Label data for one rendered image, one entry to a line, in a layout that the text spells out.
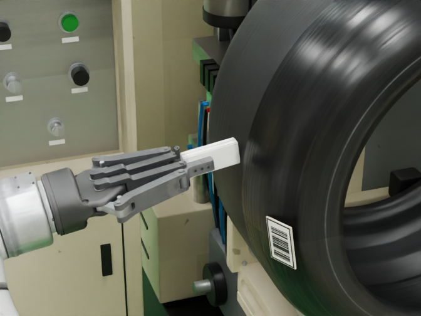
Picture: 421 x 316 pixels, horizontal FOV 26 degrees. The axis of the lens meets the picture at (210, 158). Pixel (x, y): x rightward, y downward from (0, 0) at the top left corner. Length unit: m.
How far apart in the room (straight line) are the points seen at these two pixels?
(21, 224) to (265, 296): 0.52
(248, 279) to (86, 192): 0.48
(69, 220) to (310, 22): 0.36
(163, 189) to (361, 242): 0.49
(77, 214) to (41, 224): 0.04
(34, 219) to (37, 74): 0.68
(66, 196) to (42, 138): 0.70
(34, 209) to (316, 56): 0.36
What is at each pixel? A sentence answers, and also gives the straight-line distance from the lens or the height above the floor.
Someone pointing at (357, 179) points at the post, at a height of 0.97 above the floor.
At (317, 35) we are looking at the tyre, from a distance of 1.04.
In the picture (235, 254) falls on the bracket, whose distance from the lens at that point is 1.49.
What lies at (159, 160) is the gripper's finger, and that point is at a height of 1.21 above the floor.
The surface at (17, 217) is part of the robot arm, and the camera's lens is 1.04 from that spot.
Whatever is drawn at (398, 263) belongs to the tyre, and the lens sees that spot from 1.46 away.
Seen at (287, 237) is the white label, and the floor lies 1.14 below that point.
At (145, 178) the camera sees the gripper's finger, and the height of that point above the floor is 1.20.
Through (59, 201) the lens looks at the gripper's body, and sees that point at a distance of 1.04.
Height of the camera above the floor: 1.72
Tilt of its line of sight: 28 degrees down
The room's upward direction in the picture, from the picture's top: straight up
